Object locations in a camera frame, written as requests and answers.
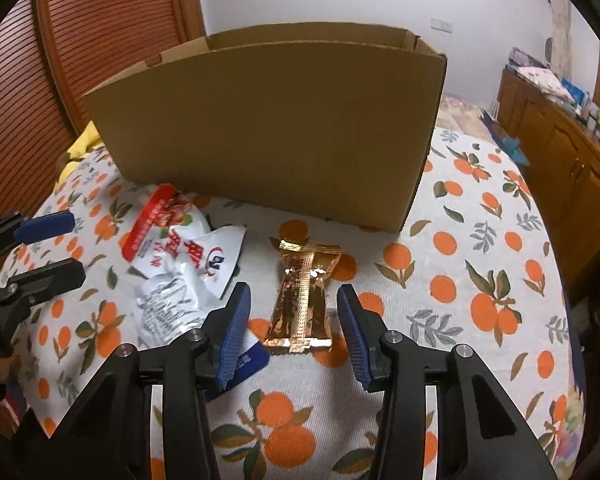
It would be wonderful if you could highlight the white packet with blue logo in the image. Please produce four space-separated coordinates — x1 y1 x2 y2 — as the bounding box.
200 225 247 297

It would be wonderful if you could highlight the folded purple cloth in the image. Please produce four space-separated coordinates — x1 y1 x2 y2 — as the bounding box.
507 47 546 68

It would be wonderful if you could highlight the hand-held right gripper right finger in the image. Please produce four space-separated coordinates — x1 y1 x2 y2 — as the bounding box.
336 283 558 480

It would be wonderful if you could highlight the yellow plush toy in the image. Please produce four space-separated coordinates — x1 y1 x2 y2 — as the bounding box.
55 122 106 196

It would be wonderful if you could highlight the cardboard box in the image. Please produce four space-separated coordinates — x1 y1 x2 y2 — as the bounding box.
80 21 448 234

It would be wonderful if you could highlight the wooden sideboard cabinet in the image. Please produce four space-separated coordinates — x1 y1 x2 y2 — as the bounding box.
495 67 600 291

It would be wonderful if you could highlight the white printed snack packet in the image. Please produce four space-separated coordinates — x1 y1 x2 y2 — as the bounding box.
132 265 221 348

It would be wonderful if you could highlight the orange print bedsheet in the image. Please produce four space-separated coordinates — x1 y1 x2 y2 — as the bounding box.
0 125 588 480

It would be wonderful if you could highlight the golden brown snack packet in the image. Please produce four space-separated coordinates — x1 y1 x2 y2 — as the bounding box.
264 238 343 356

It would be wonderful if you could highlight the red and white snack packet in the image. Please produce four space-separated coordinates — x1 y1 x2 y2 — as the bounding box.
121 184 212 277

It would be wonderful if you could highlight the folded floral cloth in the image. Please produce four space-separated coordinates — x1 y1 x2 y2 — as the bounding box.
517 65 571 103

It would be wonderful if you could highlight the blue cloth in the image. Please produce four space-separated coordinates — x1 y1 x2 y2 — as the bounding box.
480 110 531 166

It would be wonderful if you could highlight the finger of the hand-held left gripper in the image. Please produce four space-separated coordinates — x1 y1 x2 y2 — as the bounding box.
0 210 77 266
0 257 87 311

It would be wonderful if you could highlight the floral blanket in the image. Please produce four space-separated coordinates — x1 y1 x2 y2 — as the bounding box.
437 92 486 131

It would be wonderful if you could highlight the blue and white snack packet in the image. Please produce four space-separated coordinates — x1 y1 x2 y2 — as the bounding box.
205 330 271 401

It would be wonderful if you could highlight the wooden louvred wardrobe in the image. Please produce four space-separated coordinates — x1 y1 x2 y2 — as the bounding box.
0 0 206 281

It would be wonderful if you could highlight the pale patterned curtain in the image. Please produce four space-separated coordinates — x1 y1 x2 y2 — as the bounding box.
550 0 573 68

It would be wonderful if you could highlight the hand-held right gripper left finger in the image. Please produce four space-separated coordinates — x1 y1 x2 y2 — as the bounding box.
45 281 253 480

